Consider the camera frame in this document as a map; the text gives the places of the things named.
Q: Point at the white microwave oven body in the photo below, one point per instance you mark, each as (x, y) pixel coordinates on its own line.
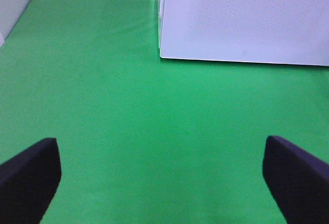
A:
(160, 4)

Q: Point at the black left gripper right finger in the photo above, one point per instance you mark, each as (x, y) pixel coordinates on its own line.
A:
(297, 180)

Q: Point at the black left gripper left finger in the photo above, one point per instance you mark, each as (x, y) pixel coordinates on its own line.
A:
(29, 182)

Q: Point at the green table cloth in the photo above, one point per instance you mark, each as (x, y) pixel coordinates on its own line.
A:
(143, 139)

